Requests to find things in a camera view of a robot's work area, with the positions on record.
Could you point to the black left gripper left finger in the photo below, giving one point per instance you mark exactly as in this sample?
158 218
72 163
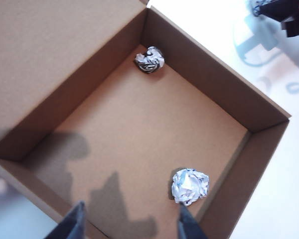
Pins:
69 224

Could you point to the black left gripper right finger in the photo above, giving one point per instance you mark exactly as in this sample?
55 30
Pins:
190 224

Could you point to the blue printed paper ball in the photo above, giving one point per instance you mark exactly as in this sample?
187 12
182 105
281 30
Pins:
256 6

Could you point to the mostly white paper ball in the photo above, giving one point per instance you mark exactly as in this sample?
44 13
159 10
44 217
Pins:
189 186

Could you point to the black striped paper ball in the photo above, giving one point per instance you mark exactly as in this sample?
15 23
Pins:
149 61

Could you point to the brown cardboard box with lid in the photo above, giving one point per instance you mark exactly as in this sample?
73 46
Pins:
139 124

